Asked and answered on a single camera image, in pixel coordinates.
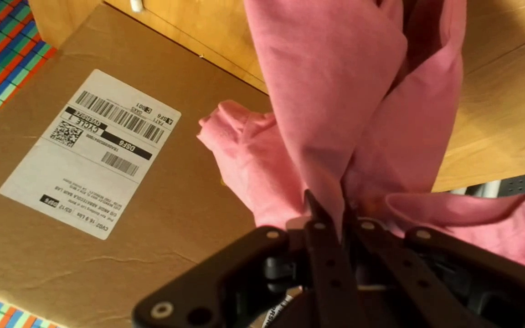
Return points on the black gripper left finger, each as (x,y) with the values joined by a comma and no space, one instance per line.
(333,279)

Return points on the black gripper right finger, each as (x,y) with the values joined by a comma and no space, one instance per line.
(404,289)

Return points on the pink cloth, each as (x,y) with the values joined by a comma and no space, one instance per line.
(364,101)

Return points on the cardboard box with label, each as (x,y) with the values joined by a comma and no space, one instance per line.
(107,192)

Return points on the white marker pen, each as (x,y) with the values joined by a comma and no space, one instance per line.
(136,6)

